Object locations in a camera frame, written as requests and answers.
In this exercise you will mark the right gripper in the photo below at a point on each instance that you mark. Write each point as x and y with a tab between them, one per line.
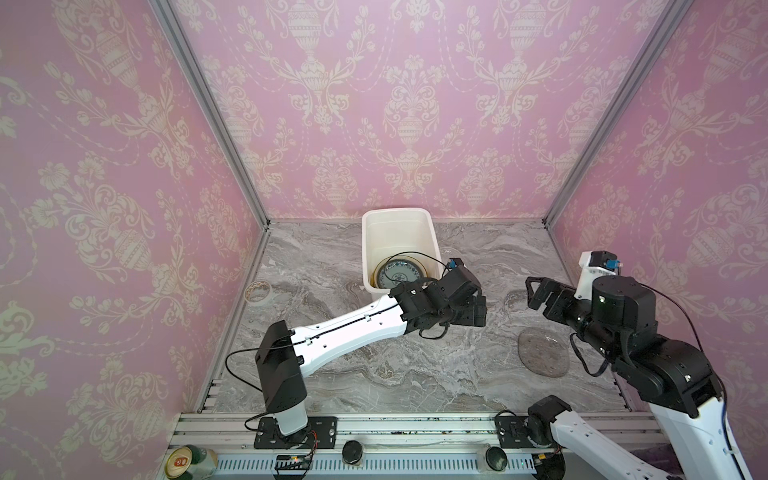
555	302

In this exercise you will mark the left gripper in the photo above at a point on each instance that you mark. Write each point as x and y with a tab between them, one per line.
473	315

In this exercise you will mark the clear glass plate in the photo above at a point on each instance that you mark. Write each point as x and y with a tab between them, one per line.
543	352

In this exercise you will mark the teal patterned small plate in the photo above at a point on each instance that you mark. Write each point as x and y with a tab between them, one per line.
401	273

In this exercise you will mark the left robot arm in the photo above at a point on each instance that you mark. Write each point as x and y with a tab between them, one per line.
286	356

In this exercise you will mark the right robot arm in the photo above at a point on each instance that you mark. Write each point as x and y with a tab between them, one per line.
616	316

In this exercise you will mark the white plastic bin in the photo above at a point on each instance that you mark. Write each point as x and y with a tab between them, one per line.
398	233

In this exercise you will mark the right black knob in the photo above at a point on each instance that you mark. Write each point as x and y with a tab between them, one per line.
494	459

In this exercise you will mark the black knob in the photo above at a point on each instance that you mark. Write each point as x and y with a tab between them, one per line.
352	453
494	459

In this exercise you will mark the left black knob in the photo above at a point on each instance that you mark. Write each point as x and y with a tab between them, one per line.
352	453

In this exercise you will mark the green can bottle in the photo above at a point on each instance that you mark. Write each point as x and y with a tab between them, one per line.
191	462

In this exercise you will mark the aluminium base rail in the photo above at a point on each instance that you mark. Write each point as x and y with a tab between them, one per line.
434	445

